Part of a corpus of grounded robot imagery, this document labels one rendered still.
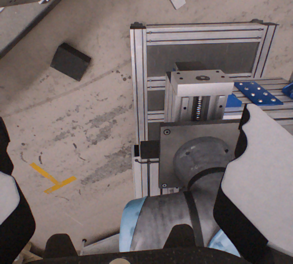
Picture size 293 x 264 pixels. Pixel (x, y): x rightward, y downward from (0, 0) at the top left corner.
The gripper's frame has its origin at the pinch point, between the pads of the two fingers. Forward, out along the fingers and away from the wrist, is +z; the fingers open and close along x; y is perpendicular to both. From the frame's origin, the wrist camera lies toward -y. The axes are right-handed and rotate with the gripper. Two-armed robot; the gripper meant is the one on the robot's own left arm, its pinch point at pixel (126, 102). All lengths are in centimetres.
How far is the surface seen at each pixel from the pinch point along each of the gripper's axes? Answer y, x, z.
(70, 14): 7, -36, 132
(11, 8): -1, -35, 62
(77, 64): 35, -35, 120
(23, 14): 1, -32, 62
